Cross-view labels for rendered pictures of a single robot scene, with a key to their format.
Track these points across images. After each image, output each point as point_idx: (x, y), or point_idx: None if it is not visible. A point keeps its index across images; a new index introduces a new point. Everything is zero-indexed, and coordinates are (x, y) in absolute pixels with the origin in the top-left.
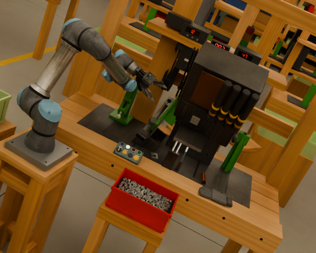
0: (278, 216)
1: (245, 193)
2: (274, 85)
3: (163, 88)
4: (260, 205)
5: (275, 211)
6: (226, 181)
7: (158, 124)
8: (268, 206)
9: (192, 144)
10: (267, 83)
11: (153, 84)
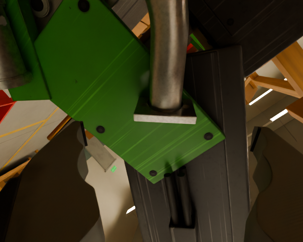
0: (144, 29)
1: (137, 19)
2: (294, 114)
3: (252, 144)
4: (140, 22)
5: (148, 23)
6: (132, 4)
7: (38, 16)
8: (147, 19)
9: (85, 129)
10: (298, 116)
11: (264, 235)
